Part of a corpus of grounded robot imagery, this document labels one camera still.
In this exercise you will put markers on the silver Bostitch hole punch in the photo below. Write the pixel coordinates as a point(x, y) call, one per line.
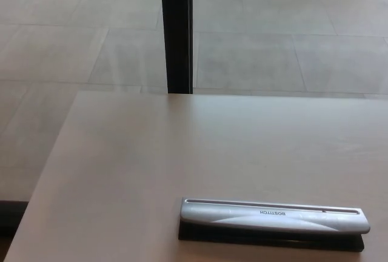
point(272, 218)

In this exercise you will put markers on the black metal post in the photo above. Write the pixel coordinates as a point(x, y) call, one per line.
point(177, 31)

